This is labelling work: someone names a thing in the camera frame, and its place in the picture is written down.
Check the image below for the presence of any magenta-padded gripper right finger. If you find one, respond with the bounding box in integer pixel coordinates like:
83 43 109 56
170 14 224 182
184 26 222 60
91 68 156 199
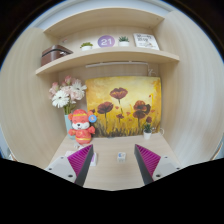
134 143 183 185

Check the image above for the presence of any red plush mouse toy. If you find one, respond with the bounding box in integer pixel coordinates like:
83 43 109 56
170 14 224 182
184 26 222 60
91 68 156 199
67 108 98 145

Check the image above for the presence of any small succulent in white pot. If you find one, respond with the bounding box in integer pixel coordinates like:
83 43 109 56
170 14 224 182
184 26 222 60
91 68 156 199
142 122 154 140

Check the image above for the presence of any yellow poppy flower painting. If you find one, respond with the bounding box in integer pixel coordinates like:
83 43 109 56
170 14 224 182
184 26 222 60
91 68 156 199
85 76 163 138

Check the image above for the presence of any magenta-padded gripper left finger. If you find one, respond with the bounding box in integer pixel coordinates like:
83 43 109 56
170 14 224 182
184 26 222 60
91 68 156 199
44 143 94 187

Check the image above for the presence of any white light bar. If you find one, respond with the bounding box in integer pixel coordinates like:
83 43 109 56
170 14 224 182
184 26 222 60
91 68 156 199
85 61 150 69

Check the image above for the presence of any pink and white flower bouquet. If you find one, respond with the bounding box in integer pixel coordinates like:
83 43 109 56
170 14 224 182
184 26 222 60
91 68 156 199
48 75 88 115

